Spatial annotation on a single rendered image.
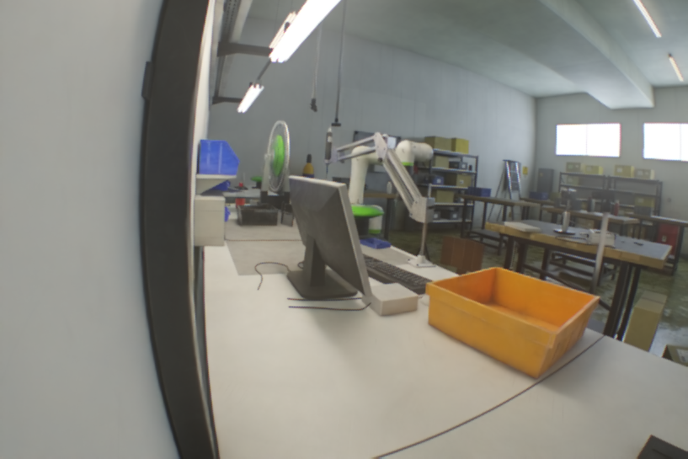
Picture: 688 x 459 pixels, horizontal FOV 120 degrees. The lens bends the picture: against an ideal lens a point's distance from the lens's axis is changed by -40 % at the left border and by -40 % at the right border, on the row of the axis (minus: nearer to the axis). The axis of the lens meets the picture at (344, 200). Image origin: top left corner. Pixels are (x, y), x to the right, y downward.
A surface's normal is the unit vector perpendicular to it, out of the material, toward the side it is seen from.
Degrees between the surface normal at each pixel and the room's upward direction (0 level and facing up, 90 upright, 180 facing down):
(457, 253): 90
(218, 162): 92
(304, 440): 0
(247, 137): 90
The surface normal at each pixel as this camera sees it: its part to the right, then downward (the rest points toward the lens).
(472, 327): -0.86, 0.06
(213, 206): 0.40, 0.11
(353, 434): 0.07, -0.99
